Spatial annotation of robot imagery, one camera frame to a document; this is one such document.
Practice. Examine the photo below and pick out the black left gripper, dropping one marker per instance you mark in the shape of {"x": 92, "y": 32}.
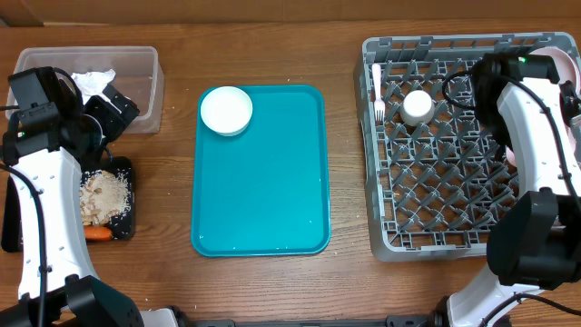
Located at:
{"x": 113, "y": 119}

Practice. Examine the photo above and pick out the white tissue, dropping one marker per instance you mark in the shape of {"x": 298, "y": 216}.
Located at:
{"x": 93, "y": 83}

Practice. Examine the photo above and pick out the white round plate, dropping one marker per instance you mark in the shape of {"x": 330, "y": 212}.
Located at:
{"x": 511, "y": 159}

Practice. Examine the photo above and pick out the orange carrot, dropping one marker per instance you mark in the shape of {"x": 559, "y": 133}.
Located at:
{"x": 98, "y": 234}

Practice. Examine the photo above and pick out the white plastic cup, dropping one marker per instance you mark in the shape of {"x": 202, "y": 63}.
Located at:
{"x": 417, "y": 108}

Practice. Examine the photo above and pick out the white bowl with crumbs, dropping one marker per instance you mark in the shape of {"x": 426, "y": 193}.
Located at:
{"x": 226, "y": 110}

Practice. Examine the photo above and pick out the white plastic fork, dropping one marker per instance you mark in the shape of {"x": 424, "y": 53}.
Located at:
{"x": 379, "y": 105}

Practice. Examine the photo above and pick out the pink bowl with cereal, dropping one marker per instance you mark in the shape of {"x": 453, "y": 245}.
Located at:
{"x": 567, "y": 68}

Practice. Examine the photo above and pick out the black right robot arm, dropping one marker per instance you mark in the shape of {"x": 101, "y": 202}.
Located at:
{"x": 535, "y": 247}

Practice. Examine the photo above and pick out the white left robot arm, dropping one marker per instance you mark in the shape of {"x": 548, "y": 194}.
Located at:
{"x": 57, "y": 272}

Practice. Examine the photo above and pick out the grey dishwasher rack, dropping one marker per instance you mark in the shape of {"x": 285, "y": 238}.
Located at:
{"x": 434, "y": 191}

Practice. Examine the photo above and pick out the black tray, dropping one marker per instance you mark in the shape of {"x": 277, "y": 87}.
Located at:
{"x": 122, "y": 227}

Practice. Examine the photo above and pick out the clear plastic bin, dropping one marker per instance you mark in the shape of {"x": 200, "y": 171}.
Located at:
{"x": 139, "y": 75}

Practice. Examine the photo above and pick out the spilled rice and peanuts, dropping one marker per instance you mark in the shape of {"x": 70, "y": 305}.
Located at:
{"x": 103, "y": 196}

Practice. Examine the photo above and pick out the teal serving tray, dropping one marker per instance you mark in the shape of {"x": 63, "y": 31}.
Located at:
{"x": 265, "y": 191}

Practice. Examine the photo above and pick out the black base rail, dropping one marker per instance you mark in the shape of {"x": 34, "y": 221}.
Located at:
{"x": 390, "y": 321}

